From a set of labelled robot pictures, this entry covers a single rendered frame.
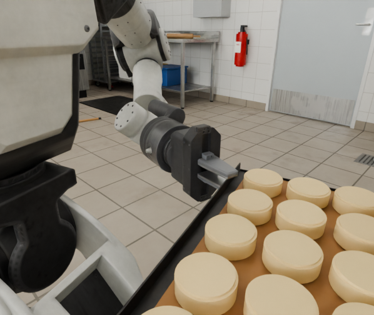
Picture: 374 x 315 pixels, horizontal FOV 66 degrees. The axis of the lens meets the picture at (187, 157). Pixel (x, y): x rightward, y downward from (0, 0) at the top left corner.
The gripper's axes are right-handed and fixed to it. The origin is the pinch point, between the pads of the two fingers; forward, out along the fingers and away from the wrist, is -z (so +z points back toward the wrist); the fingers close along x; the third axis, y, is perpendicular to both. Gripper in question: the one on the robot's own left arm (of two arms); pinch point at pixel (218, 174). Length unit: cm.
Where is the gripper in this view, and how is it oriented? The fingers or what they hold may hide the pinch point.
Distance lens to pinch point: 41.9
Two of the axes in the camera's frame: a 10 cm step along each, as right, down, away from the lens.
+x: 0.1, -9.2, -4.0
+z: -5.5, -3.4, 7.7
